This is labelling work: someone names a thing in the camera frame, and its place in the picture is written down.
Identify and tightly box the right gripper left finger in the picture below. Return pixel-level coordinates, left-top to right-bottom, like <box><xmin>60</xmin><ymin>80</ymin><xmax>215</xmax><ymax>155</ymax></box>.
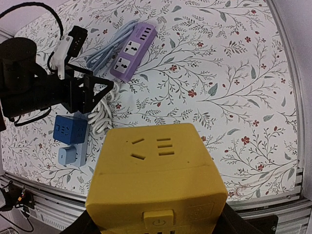
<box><xmin>60</xmin><ymin>210</ymin><xmax>100</xmax><ymax>234</ymax></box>

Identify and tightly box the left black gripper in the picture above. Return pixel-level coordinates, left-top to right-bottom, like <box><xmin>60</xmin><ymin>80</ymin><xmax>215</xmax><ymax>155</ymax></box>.
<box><xmin>59</xmin><ymin>64</ymin><xmax>114</xmax><ymax>114</ymax></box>

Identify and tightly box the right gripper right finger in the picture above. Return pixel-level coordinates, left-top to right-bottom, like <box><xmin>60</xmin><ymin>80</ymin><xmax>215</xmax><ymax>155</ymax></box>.
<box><xmin>213</xmin><ymin>203</ymin><xmax>278</xmax><ymax>234</ymax></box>

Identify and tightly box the blue cube socket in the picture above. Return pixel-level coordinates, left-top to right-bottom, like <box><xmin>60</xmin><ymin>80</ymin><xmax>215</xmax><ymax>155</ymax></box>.
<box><xmin>53</xmin><ymin>115</ymin><xmax>88</xmax><ymax>145</ymax></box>

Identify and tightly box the grey-blue power strip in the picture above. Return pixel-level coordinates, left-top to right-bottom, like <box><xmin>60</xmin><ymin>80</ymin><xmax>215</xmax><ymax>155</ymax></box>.
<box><xmin>72</xmin><ymin>112</ymin><xmax>90</xmax><ymax>167</ymax></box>

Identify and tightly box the light blue plug adapter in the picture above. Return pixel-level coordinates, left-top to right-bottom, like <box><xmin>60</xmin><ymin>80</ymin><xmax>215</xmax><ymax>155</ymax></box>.
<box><xmin>58</xmin><ymin>146</ymin><xmax>79</xmax><ymax>166</ymax></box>

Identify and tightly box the yellow cube socket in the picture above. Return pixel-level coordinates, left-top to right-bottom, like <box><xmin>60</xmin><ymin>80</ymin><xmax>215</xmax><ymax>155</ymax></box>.
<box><xmin>86</xmin><ymin>123</ymin><xmax>228</xmax><ymax>234</ymax></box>

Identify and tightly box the purple power strip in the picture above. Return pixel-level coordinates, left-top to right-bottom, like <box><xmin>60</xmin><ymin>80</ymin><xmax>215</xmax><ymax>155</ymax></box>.
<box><xmin>110</xmin><ymin>22</ymin><xmax>157</xmax><ymax>82</ymax></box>

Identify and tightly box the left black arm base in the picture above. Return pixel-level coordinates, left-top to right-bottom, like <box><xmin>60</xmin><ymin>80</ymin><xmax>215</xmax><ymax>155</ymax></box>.
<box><xmin>0</xmin><ymin>181</ymin><xmax>35</xmax><ymax>212</ymax></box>

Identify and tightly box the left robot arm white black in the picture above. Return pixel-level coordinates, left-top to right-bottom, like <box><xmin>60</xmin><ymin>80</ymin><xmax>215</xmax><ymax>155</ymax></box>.
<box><xmin>0</xmin><ymin>2</ymin><xmax>114</xmax><ymax>131</ymax></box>

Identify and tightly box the floral patterned table mat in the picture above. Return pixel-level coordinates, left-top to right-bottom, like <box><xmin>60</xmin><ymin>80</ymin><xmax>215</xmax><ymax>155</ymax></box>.
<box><xmin>0</xmin><ymin>0</ymin><xmax>304</xmax><ymax>203</ymax></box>

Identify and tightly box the white coiled power cable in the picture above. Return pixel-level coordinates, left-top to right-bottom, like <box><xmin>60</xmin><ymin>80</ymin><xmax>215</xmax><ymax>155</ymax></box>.
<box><xmin>87</xmin><ymin>81</ymin><xmax>120</xmax><ymax>136</ymax></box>

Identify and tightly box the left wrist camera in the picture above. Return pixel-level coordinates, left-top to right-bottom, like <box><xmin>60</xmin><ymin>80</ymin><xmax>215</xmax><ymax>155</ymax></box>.
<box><xmin>52</xmin><ymin>25</ymin><xmax>88</xmax><ymax>80</ymax></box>

